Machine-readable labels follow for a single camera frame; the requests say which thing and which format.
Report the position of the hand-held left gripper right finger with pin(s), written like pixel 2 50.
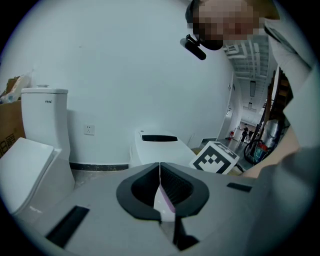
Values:
pixel 220 200

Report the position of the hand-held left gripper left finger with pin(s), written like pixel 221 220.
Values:
pixel 105 200

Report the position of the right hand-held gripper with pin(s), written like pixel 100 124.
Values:
pixel 212 160

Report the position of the white toilet lid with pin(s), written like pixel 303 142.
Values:
pixel 162 151

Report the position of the person's right forearm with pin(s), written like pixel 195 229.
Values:
pixel 275 160

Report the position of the white toilet with square tank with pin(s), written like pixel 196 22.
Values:
pixel 42 125

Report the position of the red fire extinguisher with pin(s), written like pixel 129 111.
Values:
pixel 232 135

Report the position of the person's beige shirt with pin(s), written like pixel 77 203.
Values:
pixel 300 95

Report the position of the large brown cardboard box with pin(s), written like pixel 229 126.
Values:
pixel 11 125

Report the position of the person's head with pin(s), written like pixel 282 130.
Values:
pixel 225 22

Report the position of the silver flexible duct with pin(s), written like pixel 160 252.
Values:
pixel 273 132

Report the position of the white wall socket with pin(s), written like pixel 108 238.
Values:
pixel 89 129

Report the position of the black head-mounted camera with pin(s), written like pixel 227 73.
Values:
pixel 193 47

